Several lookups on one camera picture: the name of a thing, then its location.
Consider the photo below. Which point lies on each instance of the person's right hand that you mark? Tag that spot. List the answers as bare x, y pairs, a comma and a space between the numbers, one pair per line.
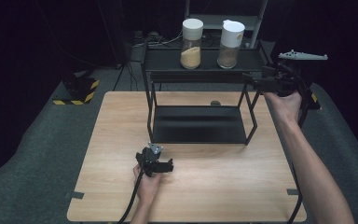
284, 107

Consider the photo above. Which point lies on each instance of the small dark round object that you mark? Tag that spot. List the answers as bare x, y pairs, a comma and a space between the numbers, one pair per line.
215, 103

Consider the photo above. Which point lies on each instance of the black two-tier metal rack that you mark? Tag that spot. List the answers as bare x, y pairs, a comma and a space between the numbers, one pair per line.
199, 124

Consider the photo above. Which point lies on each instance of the glass jar with yellow contents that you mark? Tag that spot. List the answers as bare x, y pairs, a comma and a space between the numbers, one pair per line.
191, 46

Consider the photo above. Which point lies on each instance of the glass jar with brown contents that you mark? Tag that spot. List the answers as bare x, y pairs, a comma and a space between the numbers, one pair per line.
229, 46

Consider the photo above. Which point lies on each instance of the grey tape piece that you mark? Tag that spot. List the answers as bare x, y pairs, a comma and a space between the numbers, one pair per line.
292, 192
74, 195

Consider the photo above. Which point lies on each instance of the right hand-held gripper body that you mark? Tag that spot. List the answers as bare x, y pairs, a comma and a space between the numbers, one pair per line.
287, 77

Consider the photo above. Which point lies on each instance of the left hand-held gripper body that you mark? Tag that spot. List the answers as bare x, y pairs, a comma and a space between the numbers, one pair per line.
149, 157

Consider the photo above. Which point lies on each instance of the black yellow striped stand base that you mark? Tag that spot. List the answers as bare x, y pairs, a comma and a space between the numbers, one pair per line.
77, 90

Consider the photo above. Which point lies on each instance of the person's left hand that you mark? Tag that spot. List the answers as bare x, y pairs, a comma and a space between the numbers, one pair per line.
147, 186

